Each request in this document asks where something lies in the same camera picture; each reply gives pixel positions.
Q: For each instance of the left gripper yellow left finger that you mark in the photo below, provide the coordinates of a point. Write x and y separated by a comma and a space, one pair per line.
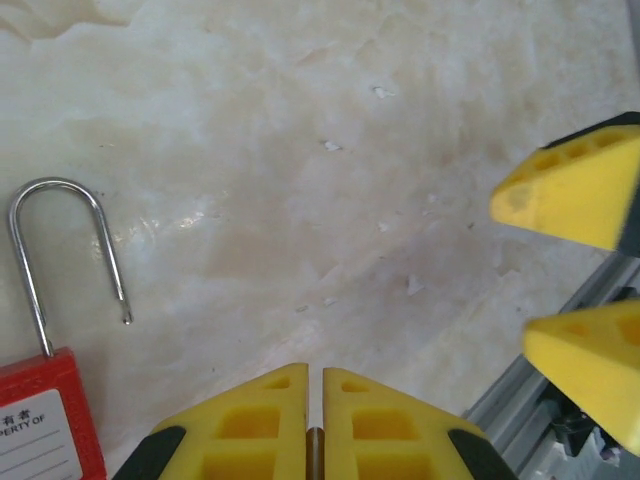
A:
260, 425

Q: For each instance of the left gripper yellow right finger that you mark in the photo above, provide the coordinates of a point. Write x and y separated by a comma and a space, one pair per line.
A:
375, 430

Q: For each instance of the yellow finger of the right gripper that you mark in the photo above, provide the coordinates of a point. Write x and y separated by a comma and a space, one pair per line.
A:
595, 360
575, 200

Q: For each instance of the red padlock steel shackle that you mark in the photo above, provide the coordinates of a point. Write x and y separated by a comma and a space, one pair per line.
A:
30, 380

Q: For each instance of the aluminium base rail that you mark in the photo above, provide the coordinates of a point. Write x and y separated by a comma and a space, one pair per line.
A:
510, 405

